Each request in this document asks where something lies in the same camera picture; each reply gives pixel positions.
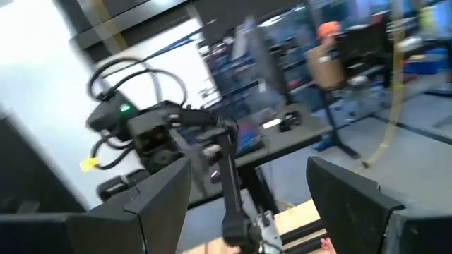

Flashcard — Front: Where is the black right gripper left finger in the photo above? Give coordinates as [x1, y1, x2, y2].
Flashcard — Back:
[0, 157, 193, 254]

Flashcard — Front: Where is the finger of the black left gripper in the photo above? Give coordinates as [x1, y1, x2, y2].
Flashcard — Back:
[97, 169, 153, 202]

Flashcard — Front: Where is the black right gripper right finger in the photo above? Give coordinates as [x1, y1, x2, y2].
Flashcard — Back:
[305, 155, 452, 254]

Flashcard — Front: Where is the pink artificial flower bunch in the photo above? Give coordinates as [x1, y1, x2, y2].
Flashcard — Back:
[319, 237, 337, 254]

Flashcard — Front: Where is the large black panel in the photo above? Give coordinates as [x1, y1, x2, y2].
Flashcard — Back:
[0, 112, 89, 214]

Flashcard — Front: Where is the grey computer desk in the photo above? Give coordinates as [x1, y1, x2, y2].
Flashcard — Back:
[186, 105, 335, 212]

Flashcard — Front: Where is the black backlit keyboard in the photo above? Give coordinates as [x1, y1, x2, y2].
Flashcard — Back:
[235, 119, 266, 156]

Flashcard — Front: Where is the metal storage shelf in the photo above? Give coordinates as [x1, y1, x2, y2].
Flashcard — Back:
[197, 6, 319, 121]

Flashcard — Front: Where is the black desk gadget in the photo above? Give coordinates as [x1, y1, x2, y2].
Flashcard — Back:
[278, 110, 304, 133]

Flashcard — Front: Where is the white paper note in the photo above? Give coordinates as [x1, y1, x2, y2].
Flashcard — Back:
[261, 118, 283, 130]

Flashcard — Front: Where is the brown cardboard box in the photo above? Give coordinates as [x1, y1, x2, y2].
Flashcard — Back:
[304, 42, 346, 92]

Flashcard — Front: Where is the blue storage bin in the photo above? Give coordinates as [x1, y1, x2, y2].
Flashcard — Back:
[402, 49, 449, 75]

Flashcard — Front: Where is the orange cap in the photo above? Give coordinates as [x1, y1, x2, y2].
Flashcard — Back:
[315, 20, 343, 40]

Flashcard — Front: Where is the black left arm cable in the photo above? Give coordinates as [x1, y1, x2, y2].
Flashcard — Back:
[87, 57, 189, 171]

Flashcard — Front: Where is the yellow cable tag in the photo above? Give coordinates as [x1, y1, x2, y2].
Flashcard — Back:
[78, 156, 100, 173]

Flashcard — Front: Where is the black aluminium table frame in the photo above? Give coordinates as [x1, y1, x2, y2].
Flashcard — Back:
[278, 217, 331, 254]

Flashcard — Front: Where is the yellow cable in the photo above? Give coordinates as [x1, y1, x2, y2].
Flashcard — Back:
[359, 0, 406, 169]

